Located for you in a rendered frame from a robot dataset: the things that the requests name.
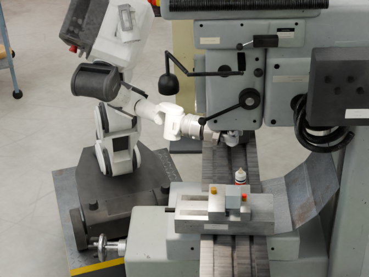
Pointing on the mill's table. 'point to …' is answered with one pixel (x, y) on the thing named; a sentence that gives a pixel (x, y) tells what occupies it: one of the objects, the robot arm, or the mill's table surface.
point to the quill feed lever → (246, 103)
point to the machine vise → (197, 206)
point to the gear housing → (247, 32)
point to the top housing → (235, 14)
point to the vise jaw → (217, 203)
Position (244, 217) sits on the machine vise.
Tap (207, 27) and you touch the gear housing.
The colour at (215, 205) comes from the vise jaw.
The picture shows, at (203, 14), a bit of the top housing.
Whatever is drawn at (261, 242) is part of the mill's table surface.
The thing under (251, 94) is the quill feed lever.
